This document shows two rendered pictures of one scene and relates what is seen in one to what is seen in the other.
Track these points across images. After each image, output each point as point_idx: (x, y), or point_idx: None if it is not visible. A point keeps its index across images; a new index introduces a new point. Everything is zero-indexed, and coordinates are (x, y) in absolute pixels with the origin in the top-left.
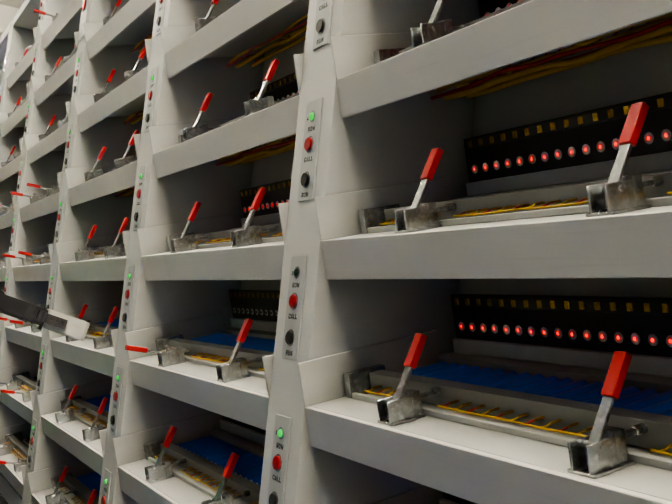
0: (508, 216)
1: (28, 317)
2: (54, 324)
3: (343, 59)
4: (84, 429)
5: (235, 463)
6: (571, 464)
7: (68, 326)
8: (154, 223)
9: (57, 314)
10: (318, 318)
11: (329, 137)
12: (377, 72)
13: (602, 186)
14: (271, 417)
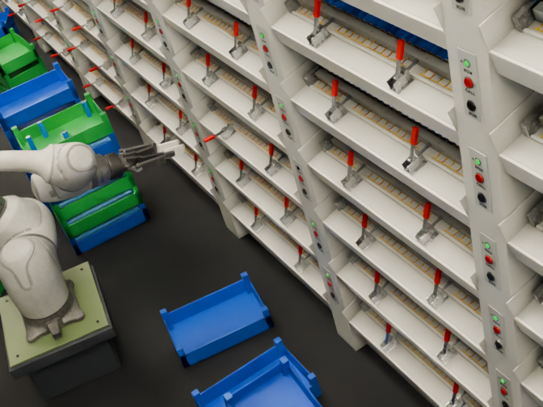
0: (389, 197)
1: (159, 165)
2: (170, 157)
3: (289, 89)
4: (176, 128)
5: (288, 200)
6: (428, 303)
7: (175, 152)
8: (179, 49)
9: (168, 150)
10: (316, 190)
11: (295, 123)
12: (312, 115)
13: (420, 232)
14: (305, 213)
